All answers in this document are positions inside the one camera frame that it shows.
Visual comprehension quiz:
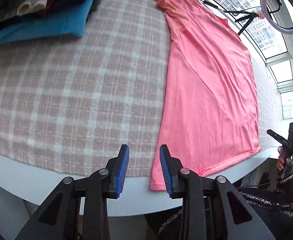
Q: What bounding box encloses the pink t-shirt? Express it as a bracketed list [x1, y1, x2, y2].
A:
[146, 0, 261, 192]

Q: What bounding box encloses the person's right hand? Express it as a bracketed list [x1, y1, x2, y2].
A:
[276, 146, 292, 171]

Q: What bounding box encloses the pink plaid table cloth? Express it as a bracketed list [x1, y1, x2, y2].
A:
[0, 0, 283, 178]

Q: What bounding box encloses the black tripod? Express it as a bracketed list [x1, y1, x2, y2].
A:
[203, 1, 264, 35]

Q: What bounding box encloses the blue folded sweater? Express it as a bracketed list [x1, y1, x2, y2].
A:
[0, 0, 94, 45]

